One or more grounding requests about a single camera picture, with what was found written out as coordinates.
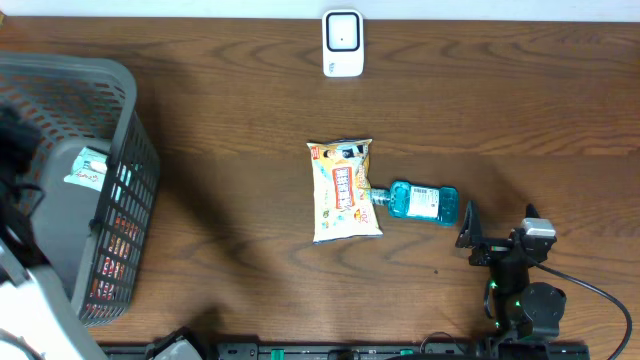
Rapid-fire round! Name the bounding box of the white barcode scanner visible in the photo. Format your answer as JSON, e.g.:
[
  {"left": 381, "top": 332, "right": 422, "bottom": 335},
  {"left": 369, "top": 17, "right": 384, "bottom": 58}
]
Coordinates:
[{"left": 322, "top": 9, "right": 365, "bottom": 78}]

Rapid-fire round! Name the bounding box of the mint green tissue pack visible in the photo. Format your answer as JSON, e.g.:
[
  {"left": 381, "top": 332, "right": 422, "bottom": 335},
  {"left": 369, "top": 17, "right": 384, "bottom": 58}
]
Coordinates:
[{"left": 63, "top": 147, "right": 108, "bottom": 192}]

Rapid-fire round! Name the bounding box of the gray plastic shopping basket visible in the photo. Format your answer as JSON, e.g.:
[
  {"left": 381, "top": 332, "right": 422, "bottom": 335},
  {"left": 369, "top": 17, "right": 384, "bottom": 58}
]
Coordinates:
[{"left": 1, "top": 52, "right": 160, "bottom": 327}]

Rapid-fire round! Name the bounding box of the yellow snack bag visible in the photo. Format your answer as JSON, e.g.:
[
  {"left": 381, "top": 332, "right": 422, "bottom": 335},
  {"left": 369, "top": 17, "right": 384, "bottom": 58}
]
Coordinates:
[{"left": 308, "top": 139, "right": 382, "bottom": 244}]

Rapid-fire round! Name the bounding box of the red orange snack packet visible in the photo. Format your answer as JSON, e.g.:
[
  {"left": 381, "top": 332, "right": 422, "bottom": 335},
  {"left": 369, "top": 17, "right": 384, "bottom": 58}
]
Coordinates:
[{"left": 89, "top": 210, "right": 144, "bottom": 302}]

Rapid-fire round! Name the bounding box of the teal mouthwash bottle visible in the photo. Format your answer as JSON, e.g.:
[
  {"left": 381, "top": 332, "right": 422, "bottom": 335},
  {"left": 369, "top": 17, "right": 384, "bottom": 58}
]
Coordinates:
[{"left": 369, "top": 181, "right": 459, "bottom": 226}]

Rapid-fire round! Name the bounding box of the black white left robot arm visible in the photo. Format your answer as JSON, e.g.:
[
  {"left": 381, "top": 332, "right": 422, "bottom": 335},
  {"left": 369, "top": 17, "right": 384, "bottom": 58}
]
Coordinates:
[{"left": 1, "top": 106, "right": 214, "bottom": 359}]

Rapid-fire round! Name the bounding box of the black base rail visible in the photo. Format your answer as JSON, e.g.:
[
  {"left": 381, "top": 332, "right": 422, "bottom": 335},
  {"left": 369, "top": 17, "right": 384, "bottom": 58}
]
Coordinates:
[{"left": 99, "top": 341, "right": 591, "bottom": 360}]

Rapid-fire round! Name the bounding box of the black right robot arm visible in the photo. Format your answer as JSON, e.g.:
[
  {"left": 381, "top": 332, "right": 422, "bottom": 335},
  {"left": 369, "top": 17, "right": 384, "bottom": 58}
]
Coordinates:
[{"left": 455, "top": 201, "right": 590, "bottom": 360}]

